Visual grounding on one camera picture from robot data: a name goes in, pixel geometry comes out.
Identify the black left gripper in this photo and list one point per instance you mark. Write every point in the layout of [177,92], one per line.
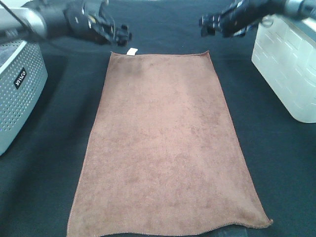
[72,19]

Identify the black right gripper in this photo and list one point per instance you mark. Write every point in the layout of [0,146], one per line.
[239,15]

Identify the brown microfiber towel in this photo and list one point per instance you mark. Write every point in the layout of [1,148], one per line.
[163,157]

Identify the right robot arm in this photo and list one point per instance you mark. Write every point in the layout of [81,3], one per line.
[294,9]

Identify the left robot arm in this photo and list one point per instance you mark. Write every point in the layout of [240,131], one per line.
[42,20]

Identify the grey towel in basket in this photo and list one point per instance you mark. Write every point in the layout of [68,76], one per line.
[7,55]

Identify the white plastic storage bin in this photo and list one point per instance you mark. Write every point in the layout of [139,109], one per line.
[285,55]

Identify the grey perforated plastic basket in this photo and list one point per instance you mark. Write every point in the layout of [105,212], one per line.
[21,85]

